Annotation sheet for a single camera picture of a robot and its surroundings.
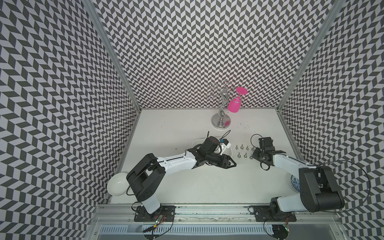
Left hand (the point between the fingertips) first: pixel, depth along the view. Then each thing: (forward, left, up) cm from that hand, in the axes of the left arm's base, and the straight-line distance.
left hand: (232, 166), depth 77 cm
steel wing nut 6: (+10, -15, -10) cm, 21 cm away
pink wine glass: (+34, -4, +14) cm, 37 cm away
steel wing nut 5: (+12, -12, -12) cm, 21 cm away
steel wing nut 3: (+17, -14, -12) cm, 25 cm away
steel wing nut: (+17, -7, -11) cm, 22 cm away
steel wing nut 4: (+16, -17, -10) cm, 25 cm away
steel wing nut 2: (+18, -10, -11) cm, 23 cm away
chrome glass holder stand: (+39, +2, -10) cm, 40 cm away
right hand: (+11, -19, -12) cm, 25 cm away
